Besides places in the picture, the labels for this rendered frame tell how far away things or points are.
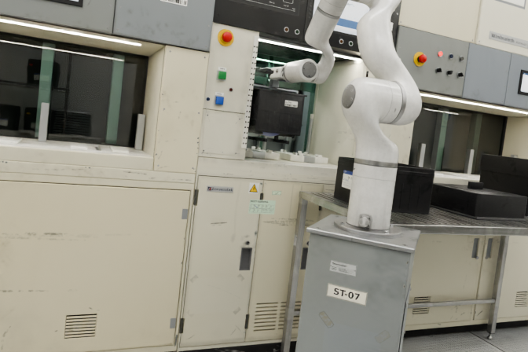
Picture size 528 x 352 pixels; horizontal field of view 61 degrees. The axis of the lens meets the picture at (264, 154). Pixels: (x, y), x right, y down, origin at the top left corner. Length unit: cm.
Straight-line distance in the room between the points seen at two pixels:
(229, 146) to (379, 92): 80
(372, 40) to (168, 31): 79
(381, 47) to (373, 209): 46
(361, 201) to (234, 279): 86
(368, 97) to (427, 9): 124
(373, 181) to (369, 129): 14
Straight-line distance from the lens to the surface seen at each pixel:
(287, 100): 192
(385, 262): 121
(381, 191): 127
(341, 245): 122
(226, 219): 188
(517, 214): 209
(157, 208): 180
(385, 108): 125
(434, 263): 254
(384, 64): 135
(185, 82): 178
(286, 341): 213
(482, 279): 282
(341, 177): 185
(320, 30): 167
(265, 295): 206
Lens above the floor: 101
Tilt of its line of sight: 3 degrees down
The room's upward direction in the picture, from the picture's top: 7 degrees clockwise
